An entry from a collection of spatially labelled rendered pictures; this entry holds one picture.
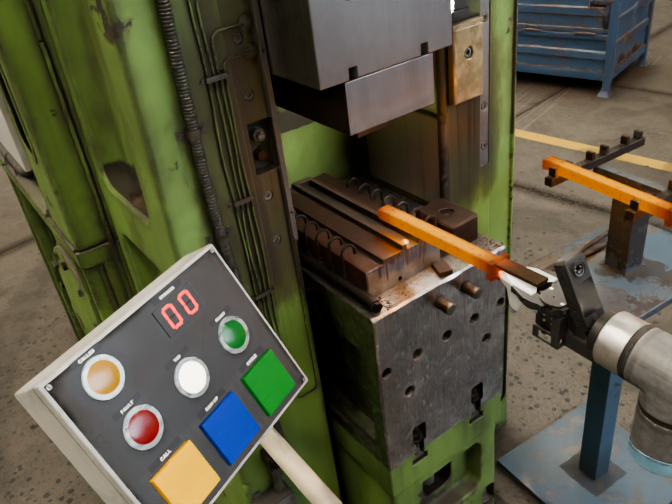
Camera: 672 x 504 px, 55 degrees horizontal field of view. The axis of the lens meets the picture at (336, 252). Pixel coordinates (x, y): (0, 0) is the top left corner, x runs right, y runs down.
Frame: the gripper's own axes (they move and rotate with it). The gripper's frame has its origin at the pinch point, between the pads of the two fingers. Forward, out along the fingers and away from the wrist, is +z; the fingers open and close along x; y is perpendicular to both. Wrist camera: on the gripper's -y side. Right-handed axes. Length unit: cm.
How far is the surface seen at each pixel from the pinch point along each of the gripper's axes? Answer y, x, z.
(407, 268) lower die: 11.4, -2.2, 25.0
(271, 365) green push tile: 2.4, -42.6, 9.8
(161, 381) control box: -6, -59, 8
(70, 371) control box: -14, -69, 9
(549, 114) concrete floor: 109, 269, 203
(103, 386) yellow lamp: -11, -67, 7
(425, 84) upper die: -25.8, 5.1, 25.8
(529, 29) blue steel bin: 69, 302, 252
